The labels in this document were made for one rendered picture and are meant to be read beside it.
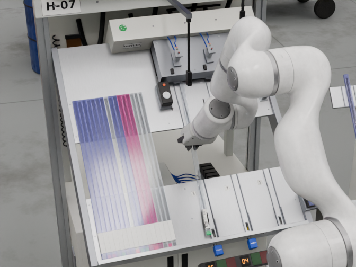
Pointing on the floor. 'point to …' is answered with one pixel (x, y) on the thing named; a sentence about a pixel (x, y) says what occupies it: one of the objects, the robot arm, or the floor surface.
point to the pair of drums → (32, 35)
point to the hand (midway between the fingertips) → (192, 144)
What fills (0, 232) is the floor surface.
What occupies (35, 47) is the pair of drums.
